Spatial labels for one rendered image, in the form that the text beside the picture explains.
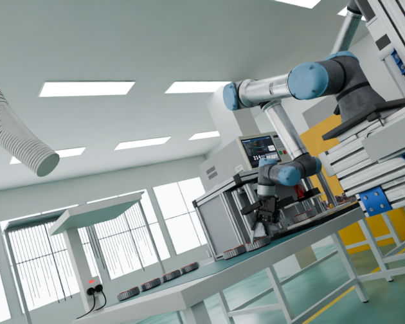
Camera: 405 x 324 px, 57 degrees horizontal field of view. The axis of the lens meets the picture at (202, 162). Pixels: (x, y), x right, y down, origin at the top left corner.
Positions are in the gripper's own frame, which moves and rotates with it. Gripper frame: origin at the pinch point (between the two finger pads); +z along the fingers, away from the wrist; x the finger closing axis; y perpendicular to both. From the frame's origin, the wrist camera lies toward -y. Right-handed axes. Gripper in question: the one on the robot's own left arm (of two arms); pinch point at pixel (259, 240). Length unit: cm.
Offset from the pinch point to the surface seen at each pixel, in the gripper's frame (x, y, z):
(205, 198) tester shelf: 25, -48, -8
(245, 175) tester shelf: 22.9, -21.5, -24.0
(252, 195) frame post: 19.4, -15.3, -14.8
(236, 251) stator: -0.4, -10.6, 7.4
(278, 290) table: 137, -52, 84
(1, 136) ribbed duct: -44, -136, -38
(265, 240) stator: -2.2, 3.9, -1.2
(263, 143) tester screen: 49, -27, -40
